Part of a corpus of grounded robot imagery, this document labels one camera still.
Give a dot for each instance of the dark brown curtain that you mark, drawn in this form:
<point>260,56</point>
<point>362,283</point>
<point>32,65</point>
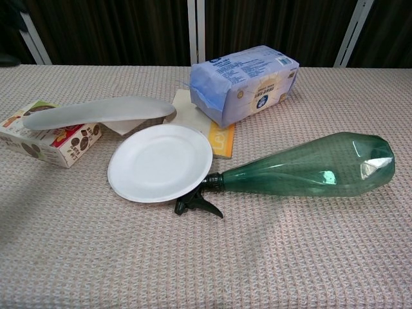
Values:
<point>112,30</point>

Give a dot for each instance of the blue tissue pack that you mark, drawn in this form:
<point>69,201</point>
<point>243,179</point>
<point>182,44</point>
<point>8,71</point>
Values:
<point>248,87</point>

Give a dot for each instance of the green plastic spray bottle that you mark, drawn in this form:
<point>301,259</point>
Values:
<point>309,169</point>

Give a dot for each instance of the white metal frame post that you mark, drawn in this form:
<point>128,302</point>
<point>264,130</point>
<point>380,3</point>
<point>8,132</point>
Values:
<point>352,32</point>
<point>33,40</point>
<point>197,30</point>

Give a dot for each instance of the beige paper sheet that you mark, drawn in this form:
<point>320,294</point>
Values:
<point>186,111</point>

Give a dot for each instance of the white snack box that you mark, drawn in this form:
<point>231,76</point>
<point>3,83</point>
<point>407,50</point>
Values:
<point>61,145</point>

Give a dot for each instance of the white paper plate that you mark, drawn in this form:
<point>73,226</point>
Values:
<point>160,162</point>

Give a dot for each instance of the pink woven tablecloth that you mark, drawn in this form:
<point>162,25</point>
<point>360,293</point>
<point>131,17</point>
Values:
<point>206,251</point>

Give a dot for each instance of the grey shoe insole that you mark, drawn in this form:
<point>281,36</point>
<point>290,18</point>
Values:
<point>96,112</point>

